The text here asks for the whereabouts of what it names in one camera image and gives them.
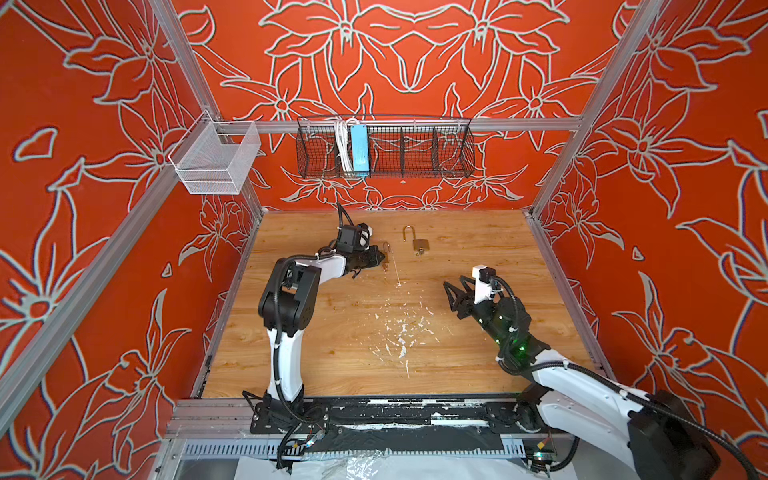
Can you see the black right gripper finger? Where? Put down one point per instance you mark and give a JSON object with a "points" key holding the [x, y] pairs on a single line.
{"points": [[468, 285], [459, 300]]}

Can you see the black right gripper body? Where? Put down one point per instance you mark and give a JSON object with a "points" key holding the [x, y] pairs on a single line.
{"points": [[487, 316]]}

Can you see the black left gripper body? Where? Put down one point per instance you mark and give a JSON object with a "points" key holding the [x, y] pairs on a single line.
{"points": [[361, 258]]}

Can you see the brass padlock with steel shackle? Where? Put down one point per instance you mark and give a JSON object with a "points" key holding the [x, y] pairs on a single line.
{"points": [[420, 245]]}

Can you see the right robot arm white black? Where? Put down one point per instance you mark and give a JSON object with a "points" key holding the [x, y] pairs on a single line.
{"points": [[651, 433]]}

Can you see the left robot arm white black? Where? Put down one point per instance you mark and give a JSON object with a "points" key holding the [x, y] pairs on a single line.
{"points": [[287, 306]]}

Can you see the light blue box in basket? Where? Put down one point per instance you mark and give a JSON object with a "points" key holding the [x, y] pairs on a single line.
{"points": [[360, 149]]}

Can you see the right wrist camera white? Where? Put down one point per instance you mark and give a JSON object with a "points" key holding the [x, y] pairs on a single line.
{"points": [[483, 283]]}

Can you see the black wire wall basket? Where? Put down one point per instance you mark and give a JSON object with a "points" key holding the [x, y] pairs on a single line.
{"points": [[400, 147]]}

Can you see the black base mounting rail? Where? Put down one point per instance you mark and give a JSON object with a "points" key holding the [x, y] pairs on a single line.
{"points": [[491, 425]]}

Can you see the white wire mesh basket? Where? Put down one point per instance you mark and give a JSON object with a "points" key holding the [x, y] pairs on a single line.
{"points": [[216, 157]]}

